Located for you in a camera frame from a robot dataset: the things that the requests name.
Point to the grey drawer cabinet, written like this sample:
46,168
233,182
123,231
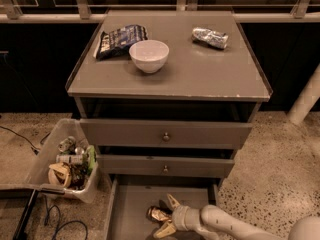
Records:
197,83

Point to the metal window railing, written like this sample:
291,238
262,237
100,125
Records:
243,11

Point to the white can in bin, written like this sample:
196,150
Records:
70,159

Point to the drawer brass knob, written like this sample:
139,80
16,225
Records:
166,137
165,169

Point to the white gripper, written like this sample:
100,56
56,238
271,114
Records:
180,217

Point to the green packet in bin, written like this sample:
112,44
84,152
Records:
91,153

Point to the silver can in bin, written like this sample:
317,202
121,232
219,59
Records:
67,145

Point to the top drawer brass knob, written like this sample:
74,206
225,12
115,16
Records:
166,137

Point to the top grey drawer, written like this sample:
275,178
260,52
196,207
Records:
183,134

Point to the grey drawer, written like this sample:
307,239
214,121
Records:
178,166
183,134
132,195

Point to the blue chip bag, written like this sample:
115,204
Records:
118,42

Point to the middle drawer brass knob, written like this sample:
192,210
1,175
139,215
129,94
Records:
165,169

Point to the bottom grey drawer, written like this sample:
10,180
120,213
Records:
132,195

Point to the crushed orange can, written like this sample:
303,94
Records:
157,214

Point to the crushed silver can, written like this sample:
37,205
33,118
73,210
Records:
211,37

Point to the white ceramic bowl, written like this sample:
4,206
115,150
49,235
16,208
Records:
149,56

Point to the tan cup in bin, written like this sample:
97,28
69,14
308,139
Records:
59,174

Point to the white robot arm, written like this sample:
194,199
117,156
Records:
210,220

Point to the clear plastic bin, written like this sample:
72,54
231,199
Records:
33,174

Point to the black bar on floor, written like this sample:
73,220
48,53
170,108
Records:
20,229

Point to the middle grey drawer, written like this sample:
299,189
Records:
178,166

